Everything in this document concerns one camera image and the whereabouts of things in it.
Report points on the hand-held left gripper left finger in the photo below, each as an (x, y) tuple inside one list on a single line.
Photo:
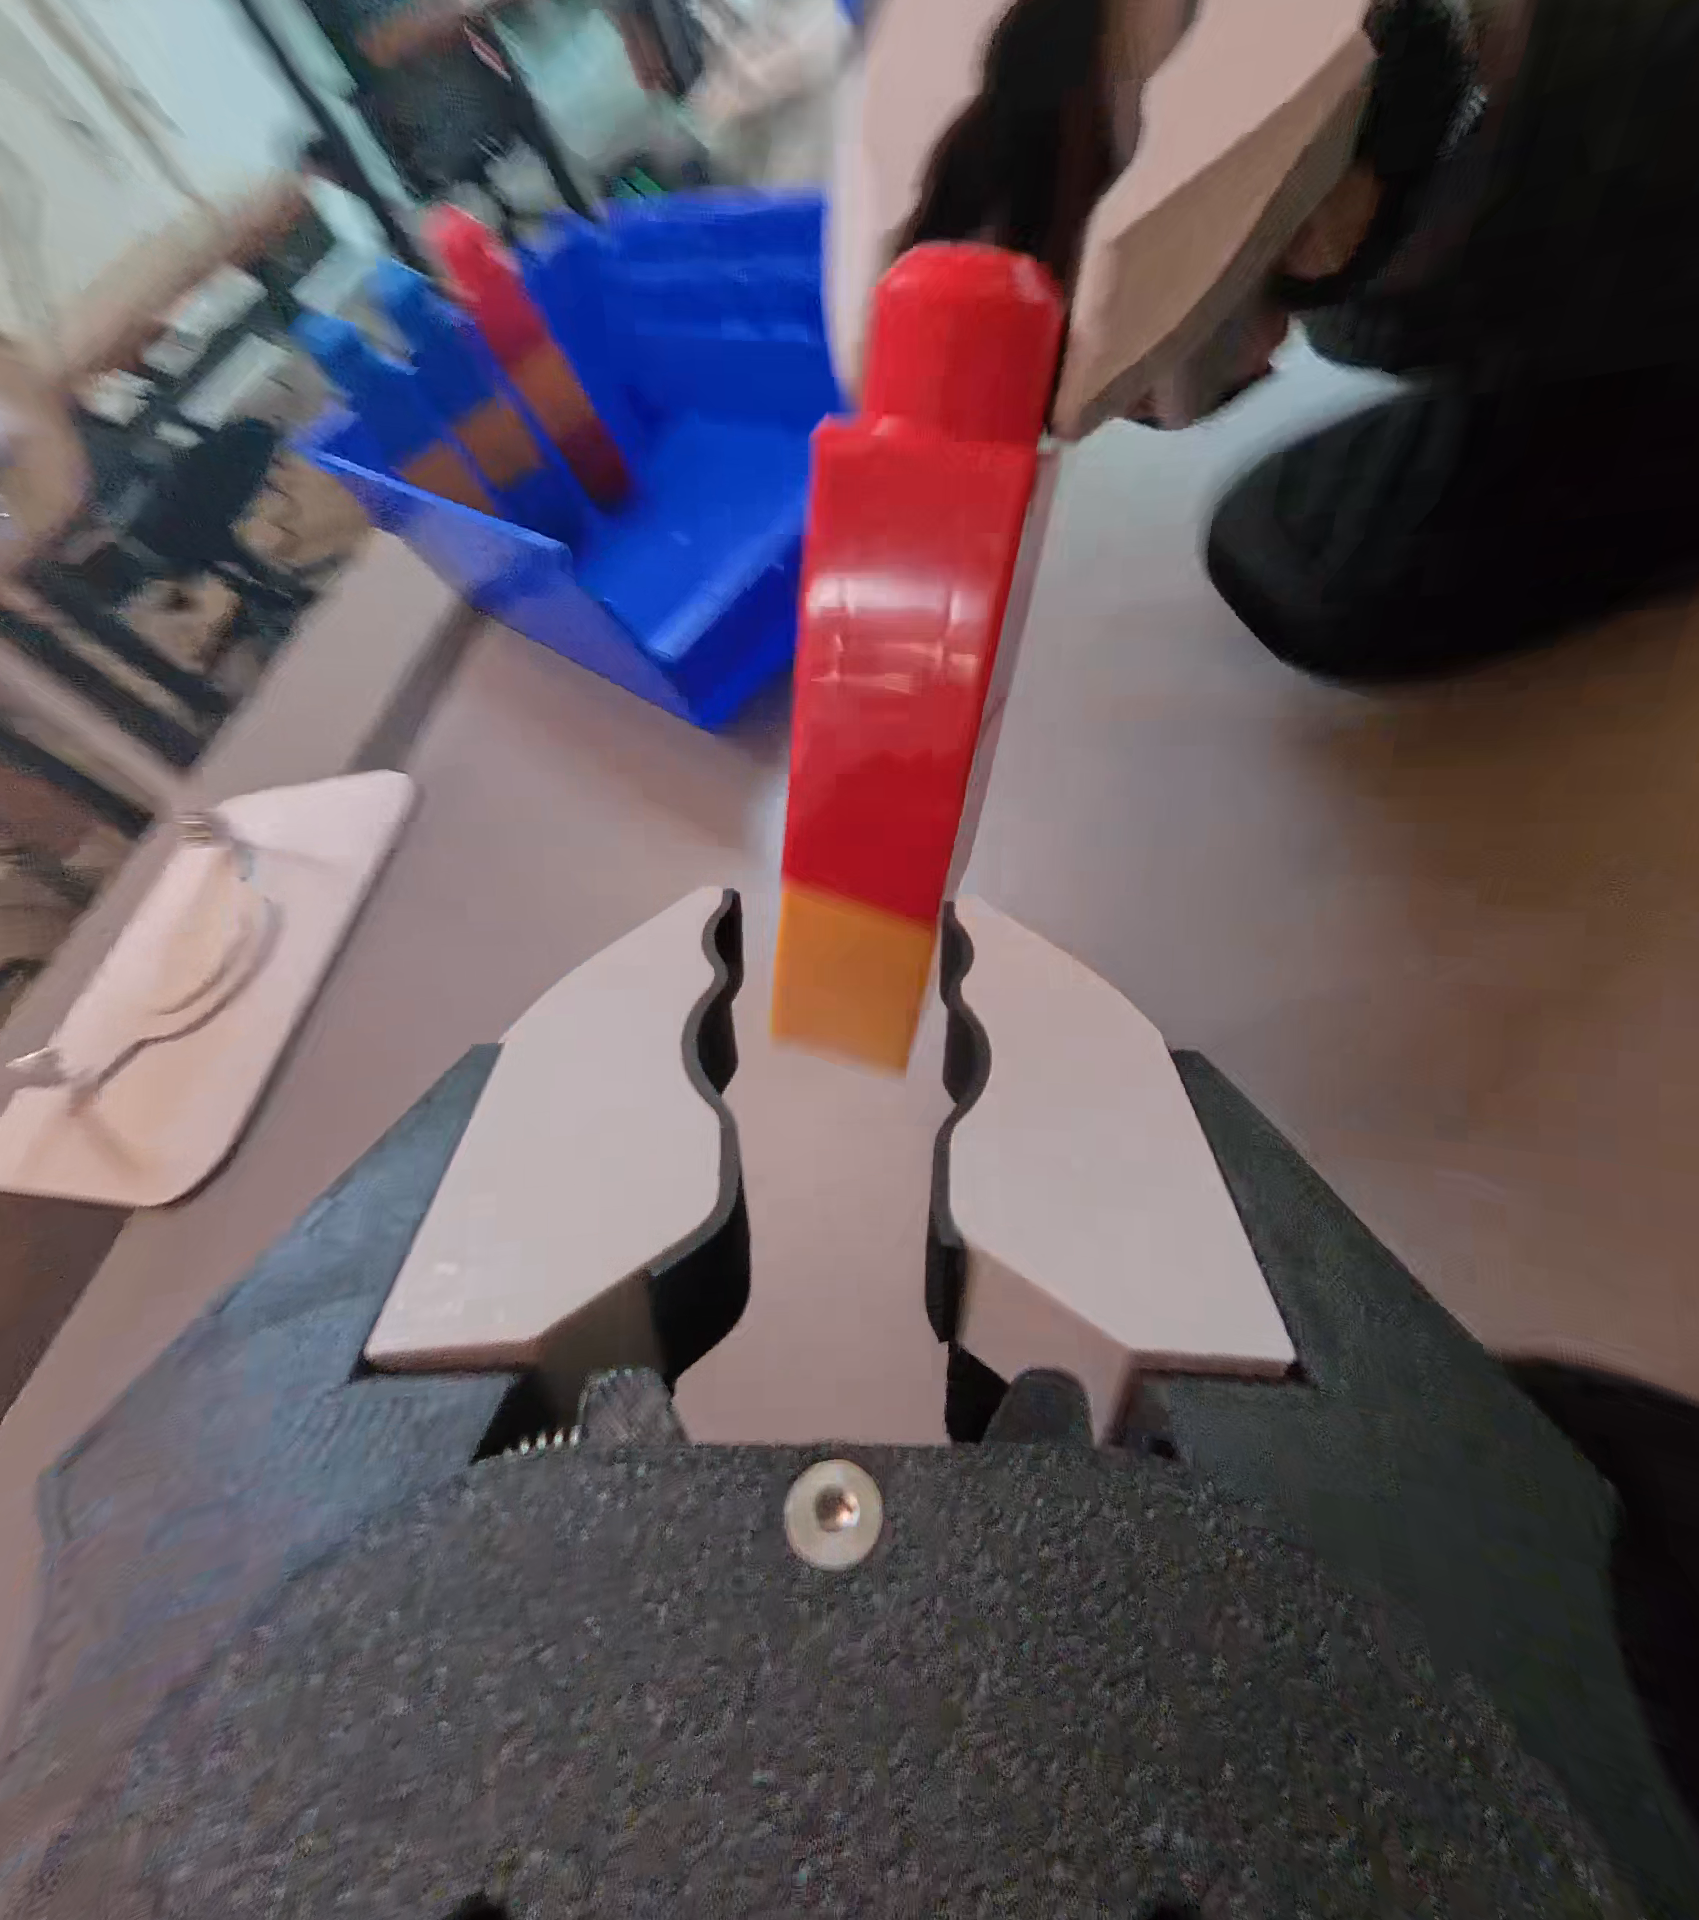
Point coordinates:
[(550, 1200)]

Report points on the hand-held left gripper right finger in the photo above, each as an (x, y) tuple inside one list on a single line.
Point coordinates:
[(1118, 1200)]

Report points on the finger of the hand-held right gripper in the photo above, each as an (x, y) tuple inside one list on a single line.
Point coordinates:
[(909, 75), (1223, 181)]

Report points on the blue mega block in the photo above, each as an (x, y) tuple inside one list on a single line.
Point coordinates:
[(427, 338), (356, 383)]

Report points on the blue plastic bin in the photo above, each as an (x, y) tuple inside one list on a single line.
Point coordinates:
[(714, 601)]

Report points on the person's right forearm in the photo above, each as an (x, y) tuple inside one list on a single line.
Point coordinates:
[(1614, 181)]

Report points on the person's right hand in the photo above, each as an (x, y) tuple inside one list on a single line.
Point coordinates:
[(1332, 240)]

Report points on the white document stand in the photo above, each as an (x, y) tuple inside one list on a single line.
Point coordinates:
[(220, 963)]

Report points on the black office chair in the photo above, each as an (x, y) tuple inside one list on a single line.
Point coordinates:
[(220, 498)]

